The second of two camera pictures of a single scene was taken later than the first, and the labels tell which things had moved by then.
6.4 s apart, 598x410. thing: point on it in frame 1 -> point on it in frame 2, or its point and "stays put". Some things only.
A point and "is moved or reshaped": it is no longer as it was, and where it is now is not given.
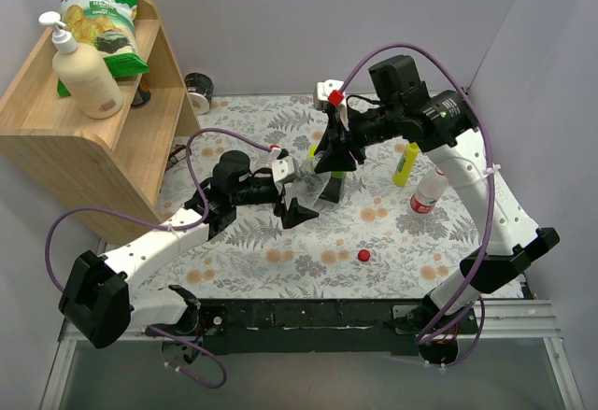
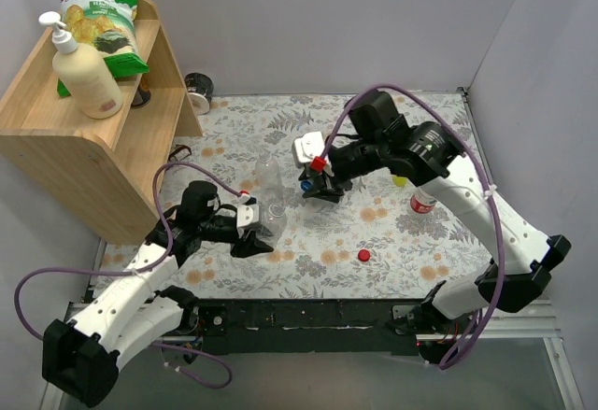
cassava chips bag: [98, 10] stays put
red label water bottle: [432, 186] stays put
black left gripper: [280, 195] -> [244, 237]
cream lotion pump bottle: [86, 78] stays put
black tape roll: [200, 88] stays put
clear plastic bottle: [307, 185] is moved or reshaped
